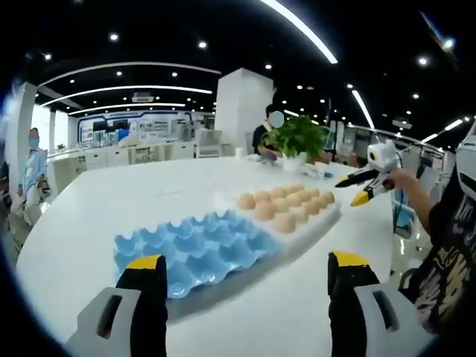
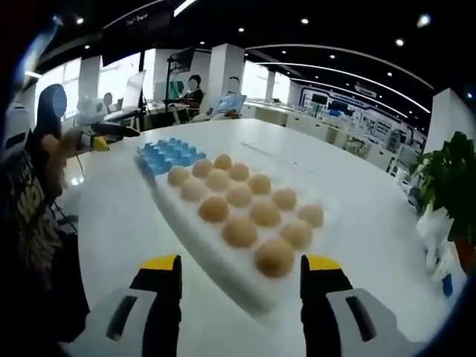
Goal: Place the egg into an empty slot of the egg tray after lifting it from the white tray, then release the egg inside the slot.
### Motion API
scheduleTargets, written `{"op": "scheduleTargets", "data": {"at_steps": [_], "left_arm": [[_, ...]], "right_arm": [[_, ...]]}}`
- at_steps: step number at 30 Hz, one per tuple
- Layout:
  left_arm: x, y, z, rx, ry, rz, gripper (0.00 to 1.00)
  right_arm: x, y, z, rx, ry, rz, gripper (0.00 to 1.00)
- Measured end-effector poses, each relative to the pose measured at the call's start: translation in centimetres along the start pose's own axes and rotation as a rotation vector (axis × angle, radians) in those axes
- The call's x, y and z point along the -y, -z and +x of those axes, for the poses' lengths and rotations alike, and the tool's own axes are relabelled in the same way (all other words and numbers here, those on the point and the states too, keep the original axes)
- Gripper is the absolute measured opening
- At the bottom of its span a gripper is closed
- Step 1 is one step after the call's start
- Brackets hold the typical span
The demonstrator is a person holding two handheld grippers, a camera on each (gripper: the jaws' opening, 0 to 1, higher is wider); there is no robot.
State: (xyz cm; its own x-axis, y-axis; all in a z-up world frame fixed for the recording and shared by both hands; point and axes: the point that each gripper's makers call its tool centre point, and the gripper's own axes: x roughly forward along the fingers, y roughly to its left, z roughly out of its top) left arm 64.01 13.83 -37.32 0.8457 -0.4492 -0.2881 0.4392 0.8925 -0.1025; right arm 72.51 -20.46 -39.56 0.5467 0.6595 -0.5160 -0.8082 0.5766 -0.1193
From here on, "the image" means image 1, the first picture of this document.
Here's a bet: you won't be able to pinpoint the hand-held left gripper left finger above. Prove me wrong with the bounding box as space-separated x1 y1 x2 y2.
65 254 169 357

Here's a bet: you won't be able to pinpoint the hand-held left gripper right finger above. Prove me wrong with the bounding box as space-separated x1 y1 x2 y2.
327 251 440 357

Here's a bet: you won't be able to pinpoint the white egg tray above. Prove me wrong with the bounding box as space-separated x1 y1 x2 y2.
222 184 343 263

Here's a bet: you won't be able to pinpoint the group of brown eggs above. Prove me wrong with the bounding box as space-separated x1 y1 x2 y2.
237 184 335 235

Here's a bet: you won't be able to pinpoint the blue egg tray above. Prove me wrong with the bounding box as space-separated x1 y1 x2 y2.
113 210 288 300

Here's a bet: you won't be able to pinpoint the blue and white chair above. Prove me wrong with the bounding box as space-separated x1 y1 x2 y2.
392 185 419 241

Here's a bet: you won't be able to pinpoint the green potted plant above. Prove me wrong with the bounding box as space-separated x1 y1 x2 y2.
260 114 329 173

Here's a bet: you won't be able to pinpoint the white chest device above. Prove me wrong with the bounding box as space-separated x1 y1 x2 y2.
454 121 476 199

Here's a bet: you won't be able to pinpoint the operator in dark shirt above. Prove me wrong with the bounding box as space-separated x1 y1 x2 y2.
399 155 476 335

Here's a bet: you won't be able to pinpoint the white table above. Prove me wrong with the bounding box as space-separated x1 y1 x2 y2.
14 155 434 357

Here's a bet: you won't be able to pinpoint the white pillar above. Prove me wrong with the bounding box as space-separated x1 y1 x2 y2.
214 67 275 159

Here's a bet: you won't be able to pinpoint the white counter cabinets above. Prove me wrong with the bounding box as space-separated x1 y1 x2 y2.
47 142 198 187

